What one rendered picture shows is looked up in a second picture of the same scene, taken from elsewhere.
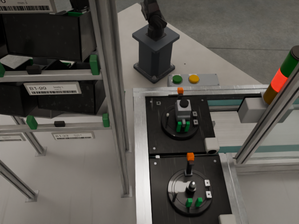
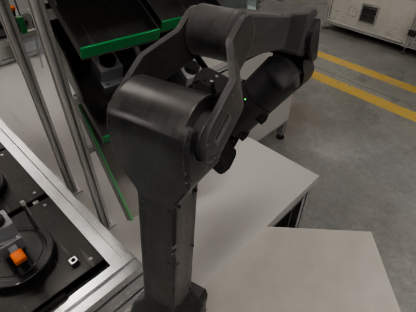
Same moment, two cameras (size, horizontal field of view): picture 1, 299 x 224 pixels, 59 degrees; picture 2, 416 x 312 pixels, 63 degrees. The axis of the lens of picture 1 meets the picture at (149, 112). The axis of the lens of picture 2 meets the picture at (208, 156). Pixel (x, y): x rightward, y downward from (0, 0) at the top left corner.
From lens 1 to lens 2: 1.08 m
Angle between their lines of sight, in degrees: 78
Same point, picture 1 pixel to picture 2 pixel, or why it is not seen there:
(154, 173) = (30, 184)
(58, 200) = not seen: hidden behind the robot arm
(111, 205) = (81, 174)
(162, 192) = (11, 176)
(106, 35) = not seen: outside the picture
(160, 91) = (90, 297)
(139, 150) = (66, 197)
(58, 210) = not seen: hidden behind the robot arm
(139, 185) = (44, 171)
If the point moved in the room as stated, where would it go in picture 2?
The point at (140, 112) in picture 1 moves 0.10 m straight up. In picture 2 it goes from (99, 240) to (89, 210)
